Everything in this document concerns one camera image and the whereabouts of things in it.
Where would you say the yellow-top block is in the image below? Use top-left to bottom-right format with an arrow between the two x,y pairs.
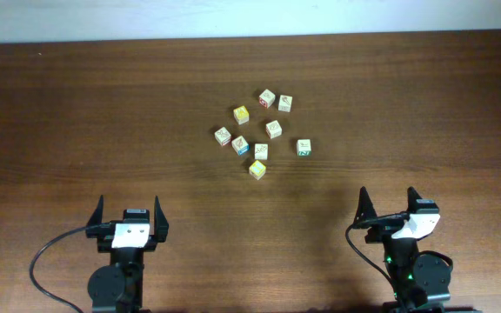
233,106 -> 250,125

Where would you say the red-edged block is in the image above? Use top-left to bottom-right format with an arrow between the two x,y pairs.
265,120 -> 283,139
258,89 -> 276,109
214,127 -> 231,146

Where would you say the yellow block front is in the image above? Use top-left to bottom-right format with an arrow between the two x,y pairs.
249,160 -> 266,180

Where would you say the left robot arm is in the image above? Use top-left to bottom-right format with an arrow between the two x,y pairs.
85,198 -> 169,313

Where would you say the plain drawing block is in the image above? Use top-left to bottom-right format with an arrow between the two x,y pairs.
254,143 -> 269,160

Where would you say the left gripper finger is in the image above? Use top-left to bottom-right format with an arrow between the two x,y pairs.
87,195 -> 104,226
154,196 -> 169,242

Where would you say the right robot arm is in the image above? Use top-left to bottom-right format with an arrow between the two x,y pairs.
345,187 -> 453,312

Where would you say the green letter N block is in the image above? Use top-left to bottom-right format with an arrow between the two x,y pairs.
297,139 -> 311,157

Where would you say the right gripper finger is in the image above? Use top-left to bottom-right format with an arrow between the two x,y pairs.
353,186 -> 377,228
407,186 -> 423,213

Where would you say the blue-edged leaf block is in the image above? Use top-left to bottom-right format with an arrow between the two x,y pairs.
231,136 -> 250,156

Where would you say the plain block far right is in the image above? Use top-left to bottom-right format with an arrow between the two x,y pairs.
278,95 -> 292,112

